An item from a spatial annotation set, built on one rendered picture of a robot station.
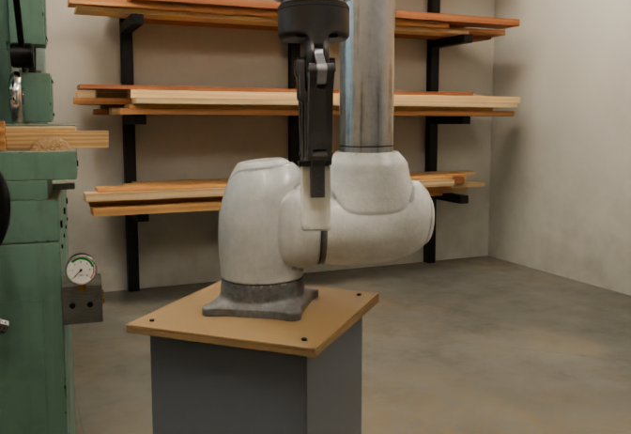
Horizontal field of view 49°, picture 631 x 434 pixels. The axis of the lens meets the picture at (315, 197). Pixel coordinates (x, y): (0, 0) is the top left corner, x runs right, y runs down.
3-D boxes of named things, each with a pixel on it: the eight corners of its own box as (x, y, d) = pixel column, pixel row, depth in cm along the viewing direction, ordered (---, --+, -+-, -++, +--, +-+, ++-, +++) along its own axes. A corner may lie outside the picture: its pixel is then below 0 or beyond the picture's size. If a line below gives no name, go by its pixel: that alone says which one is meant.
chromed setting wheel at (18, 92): (8, 122, 160) (7, 69, 159) (14, 122, 172) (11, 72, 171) (23, 122, 161) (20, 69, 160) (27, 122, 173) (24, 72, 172)
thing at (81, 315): (62, 325, 143) (61, 287, 142) (64, 310, 154) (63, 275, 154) (105, 321, 145) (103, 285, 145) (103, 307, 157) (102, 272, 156)
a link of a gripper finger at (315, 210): (329, 163, 73) (330, 164, 72) (330, 229, 74) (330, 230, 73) (300, 164, 73) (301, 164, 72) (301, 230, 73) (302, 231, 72)
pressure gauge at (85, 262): (65, 295, 140) (64, 255, 139) (66, 290, 143) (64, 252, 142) (98, 292, 142) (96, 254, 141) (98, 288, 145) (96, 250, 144)
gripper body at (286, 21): (274, 9, 75) (276, 95, 76) (280, -8, 67) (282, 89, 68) (342, 10, 76) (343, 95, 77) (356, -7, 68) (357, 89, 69)
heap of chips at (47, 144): (27, 151, 142) (26, 137, 142) (31, 148, 154) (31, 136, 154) (70, 150, 145) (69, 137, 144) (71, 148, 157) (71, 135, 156)
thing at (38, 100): (12, 121, 168) (9, 71, 167) (15, 122, 175) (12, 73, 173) (53, 122, 171) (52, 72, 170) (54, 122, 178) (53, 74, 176)
